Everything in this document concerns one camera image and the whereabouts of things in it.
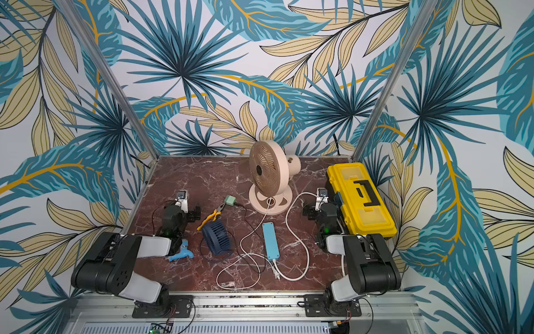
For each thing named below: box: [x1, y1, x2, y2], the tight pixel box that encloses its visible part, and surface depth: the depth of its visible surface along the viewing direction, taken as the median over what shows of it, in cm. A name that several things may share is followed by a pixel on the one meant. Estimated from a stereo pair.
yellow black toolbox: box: [326, 162, 398, 238], surface depth 85 cm
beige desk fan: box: [248, 139, 302, 216], surface depth 87 cm
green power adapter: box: [225, 194, 236, 206], surface depth 102 cm
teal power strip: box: [262, 221, 281, 260], surface depth 88 cm
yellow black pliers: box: [196, 202, 226, 232], surface depth 97 cm
